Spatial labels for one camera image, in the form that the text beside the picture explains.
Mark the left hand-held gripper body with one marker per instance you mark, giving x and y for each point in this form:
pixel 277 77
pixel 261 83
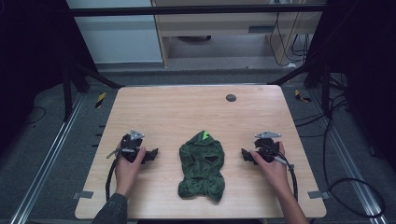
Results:
pixel 132 146

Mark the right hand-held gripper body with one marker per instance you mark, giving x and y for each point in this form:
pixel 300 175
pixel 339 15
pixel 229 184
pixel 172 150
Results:
pixel 266 146

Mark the green fleece garment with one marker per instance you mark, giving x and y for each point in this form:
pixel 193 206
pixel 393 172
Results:
pixel 201 168

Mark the person's left hand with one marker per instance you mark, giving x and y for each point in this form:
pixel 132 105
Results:
pixel 127 174

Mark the person's right hand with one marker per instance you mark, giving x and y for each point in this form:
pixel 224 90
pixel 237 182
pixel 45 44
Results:
pixel 274 174

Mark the yellow black floor tape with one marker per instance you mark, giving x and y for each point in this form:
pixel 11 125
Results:
pixel 301 96
pixel 100 100

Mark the grey round table grommet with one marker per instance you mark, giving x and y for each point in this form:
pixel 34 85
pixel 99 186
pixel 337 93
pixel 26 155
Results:
pixel 231 98

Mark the white cabinet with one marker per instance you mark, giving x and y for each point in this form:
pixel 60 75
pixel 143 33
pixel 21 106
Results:
pixel 118 34

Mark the beige wooden desk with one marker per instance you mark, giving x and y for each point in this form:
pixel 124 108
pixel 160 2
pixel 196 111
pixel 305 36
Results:
pixel 224 28

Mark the grey table edge bracket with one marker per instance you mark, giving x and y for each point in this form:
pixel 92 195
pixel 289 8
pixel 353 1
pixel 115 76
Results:
pixel 318 194
pixel 83 195

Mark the black metal frame stand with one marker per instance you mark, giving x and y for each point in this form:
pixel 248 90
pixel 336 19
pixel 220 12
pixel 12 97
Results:
pixel 74 84
pixel 317 77

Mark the aluminium floor rail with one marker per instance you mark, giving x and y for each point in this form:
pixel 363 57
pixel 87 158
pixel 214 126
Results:
pixel 46 158
pixel 351 168

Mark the black horizontal frame bar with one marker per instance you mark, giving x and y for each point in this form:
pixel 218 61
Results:
pixel 193 10

